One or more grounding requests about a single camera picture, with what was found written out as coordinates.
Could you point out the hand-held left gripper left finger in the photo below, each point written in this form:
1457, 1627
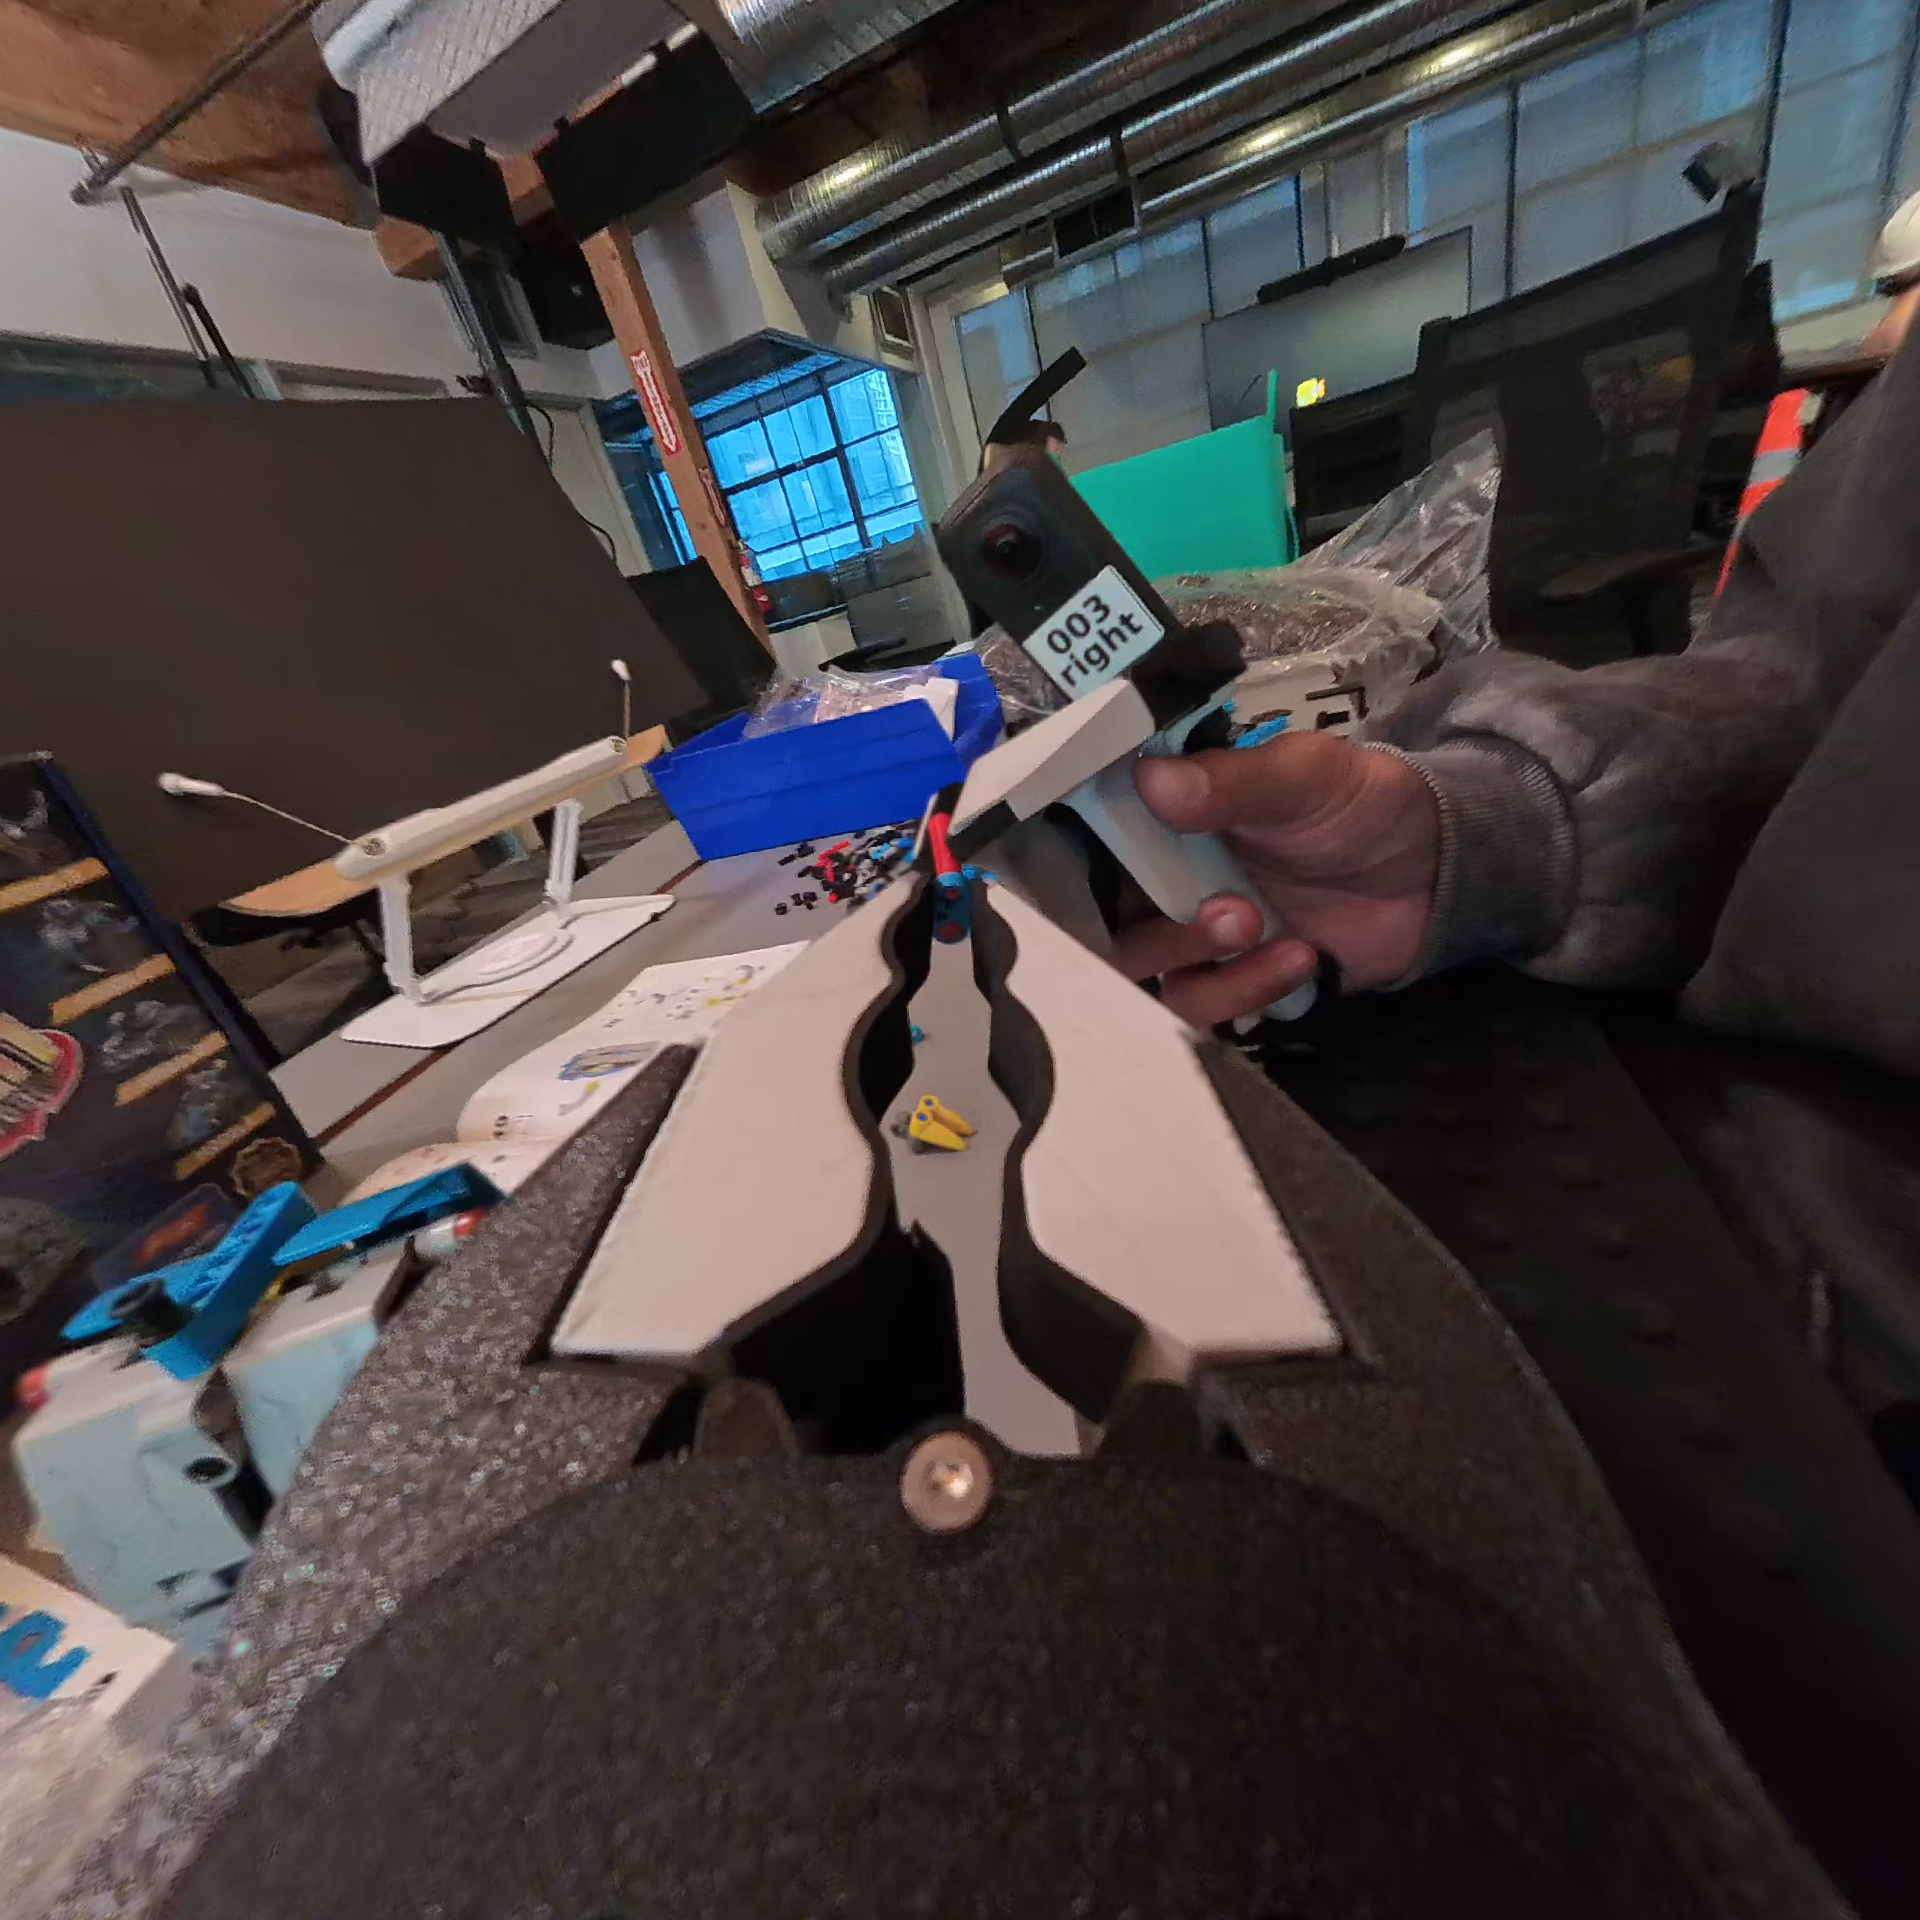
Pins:
721, 1201

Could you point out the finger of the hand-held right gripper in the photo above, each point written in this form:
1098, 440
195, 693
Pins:
1051, 759

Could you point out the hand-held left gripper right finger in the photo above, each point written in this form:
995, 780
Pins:
1171, 1201

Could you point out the blue connector brick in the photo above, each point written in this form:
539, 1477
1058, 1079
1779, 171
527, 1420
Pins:
950, 900

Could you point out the yellow twin cone piece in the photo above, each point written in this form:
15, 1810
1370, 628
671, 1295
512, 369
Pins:
943, 1123

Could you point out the white desk stand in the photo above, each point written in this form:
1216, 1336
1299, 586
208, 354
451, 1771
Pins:
451, 819

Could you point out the person's right hand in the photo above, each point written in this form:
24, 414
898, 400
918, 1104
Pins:
1335, 854

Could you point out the teal upright panel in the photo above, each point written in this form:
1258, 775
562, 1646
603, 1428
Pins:
1201, 511

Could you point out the black curved bar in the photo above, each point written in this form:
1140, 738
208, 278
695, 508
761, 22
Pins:
1051, 383

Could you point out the clear plastic bag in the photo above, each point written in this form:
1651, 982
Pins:
854, 699
1395, 525

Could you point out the white instruction booklet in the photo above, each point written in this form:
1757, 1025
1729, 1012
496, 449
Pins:
661, 1004

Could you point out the pile of loose brick pieces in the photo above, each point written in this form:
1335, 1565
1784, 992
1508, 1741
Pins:
849, 871

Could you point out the large paned window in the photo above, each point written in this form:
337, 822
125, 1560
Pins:
811, 480

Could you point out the blue storage bin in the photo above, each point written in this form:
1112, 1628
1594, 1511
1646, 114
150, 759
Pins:
781, 780

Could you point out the red fire extinguisher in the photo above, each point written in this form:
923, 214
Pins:
755, 585

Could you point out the black perforated pad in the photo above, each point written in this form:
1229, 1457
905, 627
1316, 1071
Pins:
1574, 1350

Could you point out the black mesh office chair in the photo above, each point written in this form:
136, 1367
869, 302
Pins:
1590, 420

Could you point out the dark robot kit box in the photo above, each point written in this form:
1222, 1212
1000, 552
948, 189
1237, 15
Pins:
120, 1050

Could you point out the blue toy brick robot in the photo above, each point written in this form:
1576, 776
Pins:
135, 1470

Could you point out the black partition board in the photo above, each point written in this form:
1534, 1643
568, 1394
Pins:
301, 600

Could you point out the wooden support post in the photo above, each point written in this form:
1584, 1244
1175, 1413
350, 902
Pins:
645, 375

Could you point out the silver ventilation duct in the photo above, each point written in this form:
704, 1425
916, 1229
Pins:
1051, 121

